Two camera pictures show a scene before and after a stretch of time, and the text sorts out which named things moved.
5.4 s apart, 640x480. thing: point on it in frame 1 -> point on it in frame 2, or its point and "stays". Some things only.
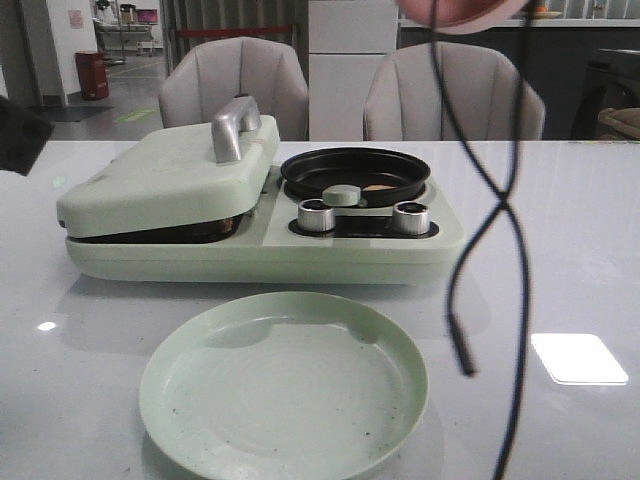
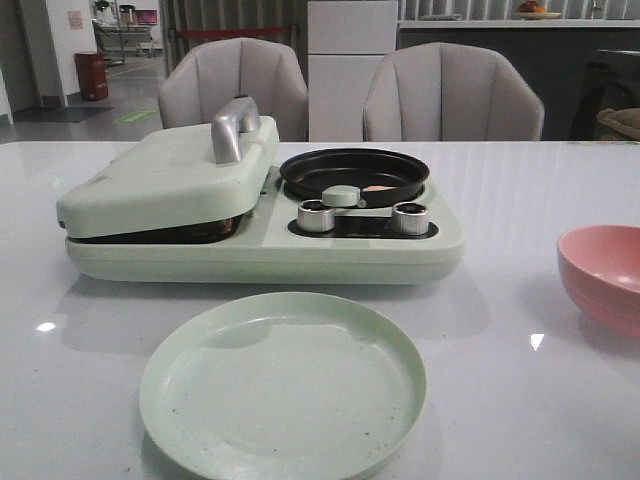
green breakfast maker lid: [180, 176] stays
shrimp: [378, 187] stays
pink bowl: [462, 17] -> [600, 267]
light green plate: [282, 386] stays
